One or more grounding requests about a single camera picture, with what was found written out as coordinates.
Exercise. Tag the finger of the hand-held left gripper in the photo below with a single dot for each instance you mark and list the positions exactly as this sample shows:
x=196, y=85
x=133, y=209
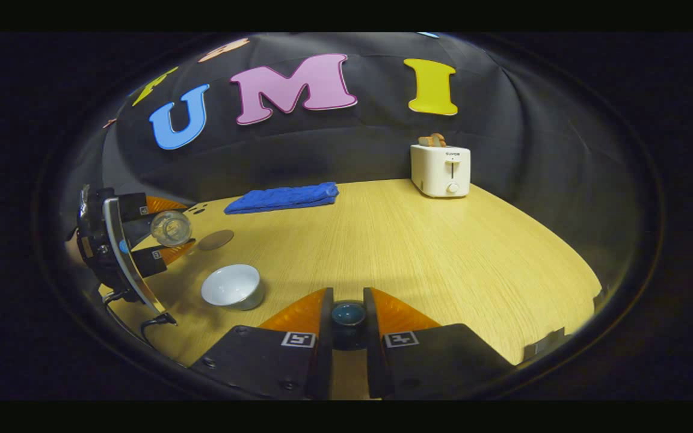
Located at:
x=136, y=207
x=151, y=260

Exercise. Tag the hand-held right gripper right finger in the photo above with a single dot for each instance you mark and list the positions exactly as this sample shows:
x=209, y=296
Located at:
x=437, y=361

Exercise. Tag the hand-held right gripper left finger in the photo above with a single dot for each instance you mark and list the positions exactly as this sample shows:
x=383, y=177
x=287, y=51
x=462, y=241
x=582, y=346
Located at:
x=262, y=367

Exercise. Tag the clear plastic water bottle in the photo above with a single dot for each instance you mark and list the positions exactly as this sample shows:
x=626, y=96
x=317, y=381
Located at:
x=172, y=228

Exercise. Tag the white teacup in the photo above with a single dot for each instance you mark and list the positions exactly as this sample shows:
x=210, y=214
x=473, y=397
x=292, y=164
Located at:
x=232, y=287

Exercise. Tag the blue teacup lid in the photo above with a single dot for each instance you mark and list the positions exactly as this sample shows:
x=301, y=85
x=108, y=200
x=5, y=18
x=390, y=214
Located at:
x=348, y=316

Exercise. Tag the folded blue towel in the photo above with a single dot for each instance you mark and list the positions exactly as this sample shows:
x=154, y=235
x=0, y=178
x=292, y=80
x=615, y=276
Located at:
x=283, y=197

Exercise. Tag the white toaster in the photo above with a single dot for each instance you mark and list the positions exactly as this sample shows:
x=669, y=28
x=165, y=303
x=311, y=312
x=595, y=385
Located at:
x=440, y=171

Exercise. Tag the toast slice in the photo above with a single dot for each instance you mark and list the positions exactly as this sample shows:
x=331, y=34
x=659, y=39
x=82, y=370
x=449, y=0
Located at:
x=440, y=139
x=426, y=141

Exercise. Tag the black backdrop cloth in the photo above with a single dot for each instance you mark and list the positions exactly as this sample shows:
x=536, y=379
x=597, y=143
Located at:
x=382, y=144

